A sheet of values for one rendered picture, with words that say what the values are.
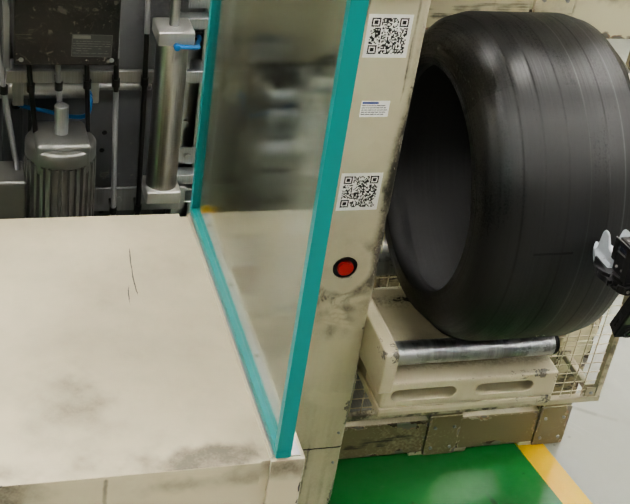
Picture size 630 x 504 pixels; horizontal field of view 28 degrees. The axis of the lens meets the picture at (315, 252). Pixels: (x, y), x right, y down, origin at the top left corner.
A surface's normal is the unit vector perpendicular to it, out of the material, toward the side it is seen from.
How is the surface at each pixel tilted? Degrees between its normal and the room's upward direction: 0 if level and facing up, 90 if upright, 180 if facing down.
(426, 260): 22
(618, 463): 0
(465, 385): 90
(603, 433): 0
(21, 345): 0
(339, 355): 90
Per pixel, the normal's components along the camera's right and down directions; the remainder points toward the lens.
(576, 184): 0.29, 0.11
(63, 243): 0.14, -0.82
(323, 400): 0.26, 0.57
